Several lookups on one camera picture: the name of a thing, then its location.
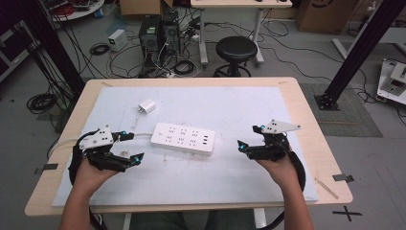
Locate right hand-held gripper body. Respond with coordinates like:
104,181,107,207
247,119,302,162

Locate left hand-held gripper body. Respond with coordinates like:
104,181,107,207
78,126,132,173

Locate white charger plug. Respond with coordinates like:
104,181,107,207
138,98,157,115

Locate white power strip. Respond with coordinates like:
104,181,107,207
149,122,216,157

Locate person's right hand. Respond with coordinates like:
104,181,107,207
256,155,301,191

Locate person's left hand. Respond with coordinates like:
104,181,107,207
73,157,120,190

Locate white table mat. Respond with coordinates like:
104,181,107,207
52,85,320,207

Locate black tape strip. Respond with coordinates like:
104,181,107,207
331,173,355,183
34,163,59,175

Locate thin wooden stick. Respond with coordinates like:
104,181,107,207
313,176,340,200

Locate person's left leg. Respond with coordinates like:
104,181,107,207
128,212,190,230

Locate person's leg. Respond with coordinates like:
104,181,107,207
205,209,257,230
128,212,190,230

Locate person's right leg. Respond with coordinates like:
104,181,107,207
205,209,257,230

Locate grey floor mat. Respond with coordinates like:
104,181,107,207
299,82,384,139

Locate black round stool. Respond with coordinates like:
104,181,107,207
213,35,259,79

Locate white power supply box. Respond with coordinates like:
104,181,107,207
107,29,129,53

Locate black tape cross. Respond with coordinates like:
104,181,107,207
331,205,364,222

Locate black computer tower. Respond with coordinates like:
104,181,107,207
139,14,163,67
160,11,182,56

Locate white desk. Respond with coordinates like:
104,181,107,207
190,0,293,67

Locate small cardboard box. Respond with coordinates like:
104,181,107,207
119,0,173,17

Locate round white table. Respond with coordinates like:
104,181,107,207
40,0,106,23

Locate large cardboard box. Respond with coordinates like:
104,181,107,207
294,0,360,35

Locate white device on floor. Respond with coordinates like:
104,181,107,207
376,57,406,106

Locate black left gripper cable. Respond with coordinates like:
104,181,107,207
67,128,101,187

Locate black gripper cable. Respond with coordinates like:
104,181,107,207
286,149,307,194
67,128,101,187

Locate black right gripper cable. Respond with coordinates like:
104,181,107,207
286,149,307,194

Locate coiled black cable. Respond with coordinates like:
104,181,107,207
173,59,196,77
89,42,111,57
26,93,58,115

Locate black metal post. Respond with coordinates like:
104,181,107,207
313,0,406,111
12,0,86,94

